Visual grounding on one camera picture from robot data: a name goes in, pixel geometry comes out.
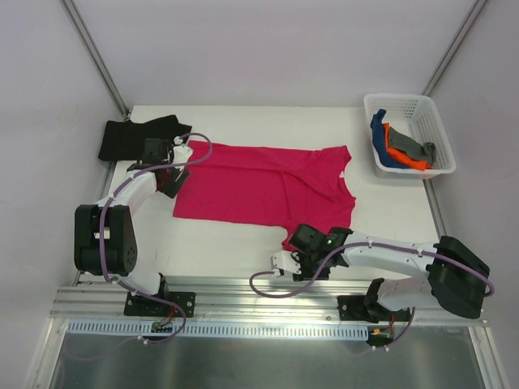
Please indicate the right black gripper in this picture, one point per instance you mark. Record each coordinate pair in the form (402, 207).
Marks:
(305, 267)

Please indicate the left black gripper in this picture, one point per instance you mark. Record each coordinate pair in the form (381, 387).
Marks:
(174, 182)

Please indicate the pink t shirt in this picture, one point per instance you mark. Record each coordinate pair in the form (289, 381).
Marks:
(267, 186)

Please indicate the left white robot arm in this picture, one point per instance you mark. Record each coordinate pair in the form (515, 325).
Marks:
(104, 241)

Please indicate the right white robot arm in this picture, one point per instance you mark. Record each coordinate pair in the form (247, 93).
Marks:
(467, 290)

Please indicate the black folded t shirt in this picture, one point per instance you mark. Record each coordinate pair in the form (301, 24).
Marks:
(125, 140)

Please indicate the orange t shirt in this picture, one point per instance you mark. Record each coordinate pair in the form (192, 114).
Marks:
(401, 157)

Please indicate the grey t shirt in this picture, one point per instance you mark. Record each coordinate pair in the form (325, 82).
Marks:
(412, 148)

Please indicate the blue t shirt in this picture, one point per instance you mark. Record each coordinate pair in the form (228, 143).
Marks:
(378, 141)

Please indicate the left corner aluminium profile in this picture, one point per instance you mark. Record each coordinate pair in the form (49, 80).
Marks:
(81, 28)

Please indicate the corner aluminium profile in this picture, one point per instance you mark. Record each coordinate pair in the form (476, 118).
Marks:
(81, 28)
(467, 25)

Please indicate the white plastic basket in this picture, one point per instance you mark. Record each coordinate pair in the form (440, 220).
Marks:
(417, 117)

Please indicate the right corner aluminium profile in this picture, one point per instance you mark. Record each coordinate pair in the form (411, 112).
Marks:
(467, 25)

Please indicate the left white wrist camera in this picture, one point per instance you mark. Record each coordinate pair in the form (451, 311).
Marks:
(181, 153)

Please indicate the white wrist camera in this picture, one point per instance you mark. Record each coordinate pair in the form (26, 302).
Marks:
(286, 263)
(181, 153)

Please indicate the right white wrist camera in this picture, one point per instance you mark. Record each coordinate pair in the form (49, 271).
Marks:
(286, 263)

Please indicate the left table edge rail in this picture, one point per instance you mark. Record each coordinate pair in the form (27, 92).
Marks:
(101, 193)

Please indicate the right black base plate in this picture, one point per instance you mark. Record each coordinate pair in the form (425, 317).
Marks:
(367, 309)

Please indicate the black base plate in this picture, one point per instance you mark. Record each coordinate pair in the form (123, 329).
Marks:
(367, 309)
(160, 307)

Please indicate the aluminium mounting rail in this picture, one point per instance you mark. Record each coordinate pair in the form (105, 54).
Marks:
(216, 299)

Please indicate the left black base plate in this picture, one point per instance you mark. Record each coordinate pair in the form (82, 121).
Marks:
(160, 307)

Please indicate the white slotted cable duct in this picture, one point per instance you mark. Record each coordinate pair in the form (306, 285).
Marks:
(218, 330)

